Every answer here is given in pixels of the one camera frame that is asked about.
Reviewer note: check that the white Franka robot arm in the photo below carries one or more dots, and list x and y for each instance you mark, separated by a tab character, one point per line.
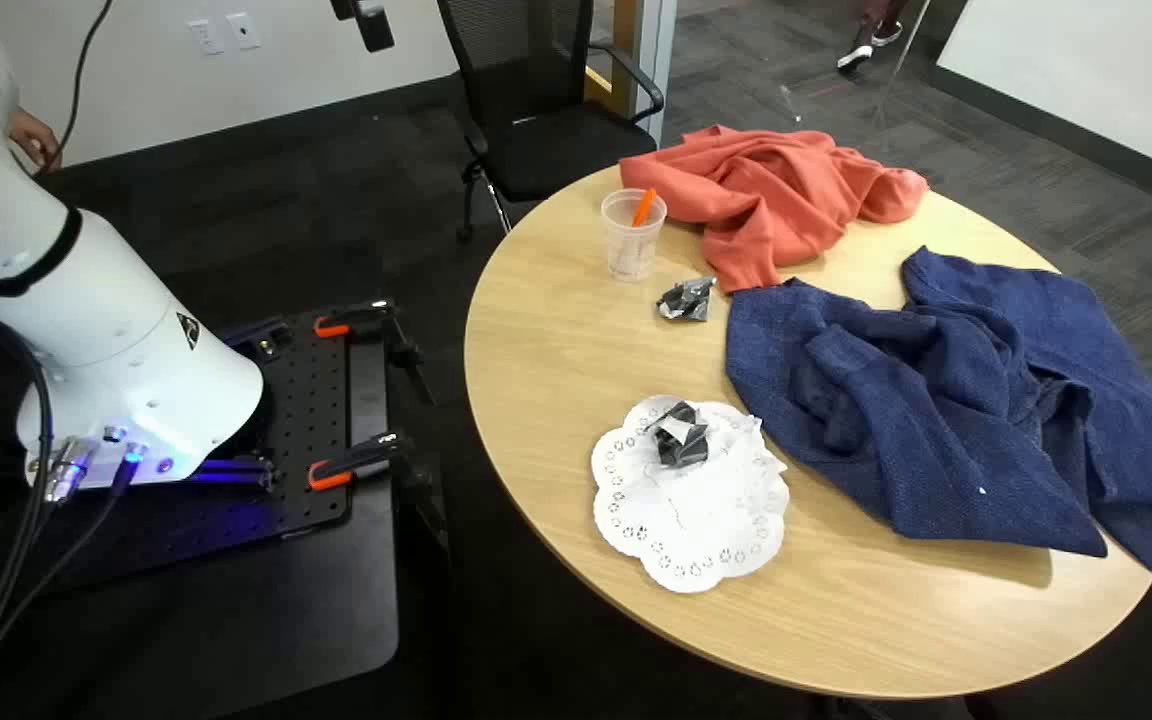
83	322

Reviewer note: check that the clear plastic cup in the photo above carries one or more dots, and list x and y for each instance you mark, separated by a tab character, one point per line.
630	245

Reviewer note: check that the person hand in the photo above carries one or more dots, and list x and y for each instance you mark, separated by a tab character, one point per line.
33	139

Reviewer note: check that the black office chair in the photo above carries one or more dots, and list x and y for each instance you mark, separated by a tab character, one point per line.
536	107

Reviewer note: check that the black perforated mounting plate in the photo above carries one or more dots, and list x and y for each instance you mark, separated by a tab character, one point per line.
319	415

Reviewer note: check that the round wooden table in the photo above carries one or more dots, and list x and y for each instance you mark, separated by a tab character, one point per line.
578	384

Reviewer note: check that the grey binder clip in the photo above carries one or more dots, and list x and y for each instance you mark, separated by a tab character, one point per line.
684	301

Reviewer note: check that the orange cloth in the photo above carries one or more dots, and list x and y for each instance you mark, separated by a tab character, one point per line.
761	192

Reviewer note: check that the white sneaker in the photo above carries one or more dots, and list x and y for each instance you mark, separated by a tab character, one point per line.
859	54

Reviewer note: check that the black binder clip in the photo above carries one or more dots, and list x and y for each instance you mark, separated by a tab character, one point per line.
681	432

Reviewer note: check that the white paper doily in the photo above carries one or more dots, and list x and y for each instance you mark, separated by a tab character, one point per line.
698	512

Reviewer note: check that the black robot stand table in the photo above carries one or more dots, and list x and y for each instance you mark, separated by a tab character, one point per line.
229	615

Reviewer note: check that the blue cloth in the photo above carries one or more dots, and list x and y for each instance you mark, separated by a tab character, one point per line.
963	415

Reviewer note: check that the white wall outlet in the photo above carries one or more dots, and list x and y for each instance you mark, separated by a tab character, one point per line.
241	31
204	36

